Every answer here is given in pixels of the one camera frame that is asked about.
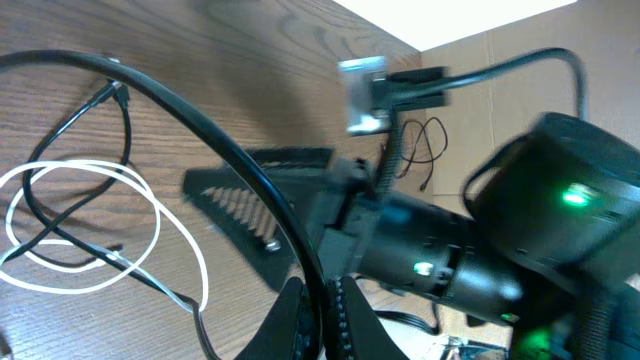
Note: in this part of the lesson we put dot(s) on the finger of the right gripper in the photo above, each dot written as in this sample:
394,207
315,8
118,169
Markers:
237,212
307,157

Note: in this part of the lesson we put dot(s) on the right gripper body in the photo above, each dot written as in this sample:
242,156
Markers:
346,215

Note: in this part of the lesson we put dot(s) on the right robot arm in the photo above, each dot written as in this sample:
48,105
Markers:
546,247

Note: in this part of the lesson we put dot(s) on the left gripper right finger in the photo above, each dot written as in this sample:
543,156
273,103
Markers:
353,329

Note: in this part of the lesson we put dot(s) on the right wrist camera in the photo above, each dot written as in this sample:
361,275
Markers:
363,116

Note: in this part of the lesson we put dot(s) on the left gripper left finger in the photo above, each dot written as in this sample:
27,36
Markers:
288,331

